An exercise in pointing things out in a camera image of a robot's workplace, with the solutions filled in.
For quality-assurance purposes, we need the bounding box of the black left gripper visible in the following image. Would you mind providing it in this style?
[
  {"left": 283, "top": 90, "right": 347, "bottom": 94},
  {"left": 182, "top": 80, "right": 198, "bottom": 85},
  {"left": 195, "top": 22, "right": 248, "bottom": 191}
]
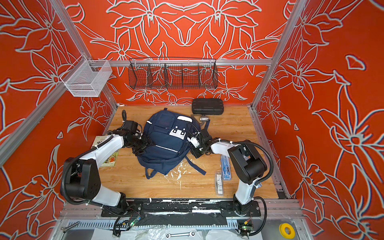
[{"left": 128, "top": 134, "right": 157, "bottom": 155}]

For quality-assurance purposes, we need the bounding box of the navy blue student backpack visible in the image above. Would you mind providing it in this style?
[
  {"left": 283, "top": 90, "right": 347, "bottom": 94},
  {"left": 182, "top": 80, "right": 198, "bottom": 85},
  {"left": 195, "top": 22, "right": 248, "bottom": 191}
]
[{"left": 138, "top": 108, "right": 206, "bottom": 180}]

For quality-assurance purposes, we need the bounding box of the Chinese history picture book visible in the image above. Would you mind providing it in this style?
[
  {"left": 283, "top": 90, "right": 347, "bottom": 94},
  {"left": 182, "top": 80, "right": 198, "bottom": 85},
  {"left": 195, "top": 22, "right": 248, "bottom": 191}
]
[{"left": 89, "top": 135, "right": 123, "bottom": 168}]

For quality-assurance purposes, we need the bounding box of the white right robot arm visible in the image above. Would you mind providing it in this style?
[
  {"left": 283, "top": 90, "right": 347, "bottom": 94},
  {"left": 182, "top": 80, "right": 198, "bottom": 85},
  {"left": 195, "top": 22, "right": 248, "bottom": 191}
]
[{"left": 187, "top": 131, "right": 274, "bottom": 216}]

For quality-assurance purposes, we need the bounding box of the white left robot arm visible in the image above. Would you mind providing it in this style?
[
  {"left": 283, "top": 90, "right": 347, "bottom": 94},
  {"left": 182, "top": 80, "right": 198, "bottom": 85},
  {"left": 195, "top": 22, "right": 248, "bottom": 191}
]
[{"left": 60, "top": 120, "right": 153, "bottom": 217}]

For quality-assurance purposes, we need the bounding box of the blue stationery set pack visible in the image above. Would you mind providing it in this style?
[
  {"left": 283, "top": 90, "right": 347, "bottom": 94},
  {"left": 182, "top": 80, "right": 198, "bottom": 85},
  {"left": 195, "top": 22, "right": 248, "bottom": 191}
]
[{"left": 221, "top": 155, "right": 232, "bottom": 181}]

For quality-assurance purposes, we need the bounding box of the small metal cylinder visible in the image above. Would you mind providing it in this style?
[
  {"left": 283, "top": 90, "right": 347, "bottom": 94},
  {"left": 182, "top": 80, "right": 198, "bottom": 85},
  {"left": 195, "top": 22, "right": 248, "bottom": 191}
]
[{"left": 200, "top": 116, "right": 210, "bottom": 123}]

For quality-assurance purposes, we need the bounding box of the black plastic tool case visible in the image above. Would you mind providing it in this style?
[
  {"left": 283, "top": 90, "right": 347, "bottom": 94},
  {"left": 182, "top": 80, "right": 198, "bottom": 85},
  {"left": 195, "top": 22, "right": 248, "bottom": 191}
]
[{"left": 192, "top": 98, "right": 224, "bottom": 115}]

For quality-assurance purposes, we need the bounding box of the clear pencil case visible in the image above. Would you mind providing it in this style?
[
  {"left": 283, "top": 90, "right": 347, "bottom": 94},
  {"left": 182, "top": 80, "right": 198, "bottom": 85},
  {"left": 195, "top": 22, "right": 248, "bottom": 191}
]
[{"left": 215, "top": 171, "right": 224, "bottom": 196}]

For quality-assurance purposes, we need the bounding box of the silver combination wrench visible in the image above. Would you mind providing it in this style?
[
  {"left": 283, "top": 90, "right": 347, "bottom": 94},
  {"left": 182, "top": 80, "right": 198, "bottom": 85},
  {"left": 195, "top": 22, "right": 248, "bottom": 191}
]
[{"left": 166, "top": 231, "right": 196, "bottom": 239}]

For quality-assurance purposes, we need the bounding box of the yellow tape roll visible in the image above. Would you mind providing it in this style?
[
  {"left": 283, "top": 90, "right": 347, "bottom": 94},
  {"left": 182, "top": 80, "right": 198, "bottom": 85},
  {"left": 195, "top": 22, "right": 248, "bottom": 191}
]
[{"left": 279, "top": 223, "right": 296, "bottom": 240}]

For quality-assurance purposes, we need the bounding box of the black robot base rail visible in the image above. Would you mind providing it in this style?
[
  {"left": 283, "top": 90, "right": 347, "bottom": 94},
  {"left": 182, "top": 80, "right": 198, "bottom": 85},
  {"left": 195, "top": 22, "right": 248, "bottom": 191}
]
[{"left": 101, "top": 198, "right": 262, "bottom": 218}]

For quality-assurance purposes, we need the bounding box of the black wire wall basket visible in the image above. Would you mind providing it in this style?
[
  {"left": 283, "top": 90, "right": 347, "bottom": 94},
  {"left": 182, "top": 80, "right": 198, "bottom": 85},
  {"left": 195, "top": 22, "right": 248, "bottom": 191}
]
[{"left": 128, "top": 58, "right": 219, "bottom": 90}]

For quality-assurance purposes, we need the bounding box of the white wire wall basket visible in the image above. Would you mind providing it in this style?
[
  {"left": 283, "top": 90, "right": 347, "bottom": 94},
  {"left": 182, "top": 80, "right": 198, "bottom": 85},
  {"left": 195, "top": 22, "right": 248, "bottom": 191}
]
[{"left": 60, "top": 55, "right": 112, "bottom": 97}]

